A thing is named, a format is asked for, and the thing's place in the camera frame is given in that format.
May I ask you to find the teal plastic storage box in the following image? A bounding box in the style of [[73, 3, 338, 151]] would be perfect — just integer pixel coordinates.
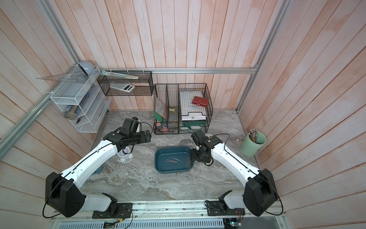
[[154, 147, 194, 174]]

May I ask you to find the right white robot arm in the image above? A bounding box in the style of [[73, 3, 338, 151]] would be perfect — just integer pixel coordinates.
[[191, 130, 281, 217]]

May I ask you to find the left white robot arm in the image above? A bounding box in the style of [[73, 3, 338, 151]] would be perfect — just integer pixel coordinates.
[[45, 117, 152, 219]]

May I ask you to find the white twin-bell alarm clock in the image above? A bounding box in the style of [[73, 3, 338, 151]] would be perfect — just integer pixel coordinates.
[[117, 146, 133, 163]]

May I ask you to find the white calculator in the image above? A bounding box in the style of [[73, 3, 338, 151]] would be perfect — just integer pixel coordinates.
[[110, 83, 135, 93]]

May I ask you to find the red wallet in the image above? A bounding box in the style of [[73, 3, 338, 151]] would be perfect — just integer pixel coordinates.
[[192, 96, 209, 107]]

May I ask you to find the green pen holder cup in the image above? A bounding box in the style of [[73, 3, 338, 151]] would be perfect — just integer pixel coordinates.
[[240, 129, 266, 156]]

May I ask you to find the long green ruler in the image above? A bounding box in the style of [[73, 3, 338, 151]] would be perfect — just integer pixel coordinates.
[[100, 70, 139, 80]]

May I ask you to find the silver roll on shelf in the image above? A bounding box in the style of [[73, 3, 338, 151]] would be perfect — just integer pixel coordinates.
[[63, 105, 80, 120]]

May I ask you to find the clear triangle ruler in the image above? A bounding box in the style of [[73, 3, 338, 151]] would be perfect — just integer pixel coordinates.
[[36, 72, 89, 84]]

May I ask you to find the blue box at wall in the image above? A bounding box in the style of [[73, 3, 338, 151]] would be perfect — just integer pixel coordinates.
[[93, 165, 103, 174]]

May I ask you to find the black wire wall basket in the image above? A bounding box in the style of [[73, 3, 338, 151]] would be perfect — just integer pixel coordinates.
[[97, 70, 153, 96]]

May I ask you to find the black wire desk organizer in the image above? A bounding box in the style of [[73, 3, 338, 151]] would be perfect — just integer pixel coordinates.
[[153, 83, 213, 135]]

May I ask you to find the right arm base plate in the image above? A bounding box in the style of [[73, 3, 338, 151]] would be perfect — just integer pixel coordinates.
[[205, 200, 246, 217]]

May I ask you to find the white wire wall shelf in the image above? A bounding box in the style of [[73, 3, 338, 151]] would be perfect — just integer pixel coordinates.
[[51, 66, 111, 133]]

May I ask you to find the aluminium mounting rail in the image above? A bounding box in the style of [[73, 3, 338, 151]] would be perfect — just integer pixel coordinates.
[[48, 200, 291, 229]]

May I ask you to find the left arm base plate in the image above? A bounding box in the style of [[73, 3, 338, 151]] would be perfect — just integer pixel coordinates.
[[92, 203, 133, 219]]

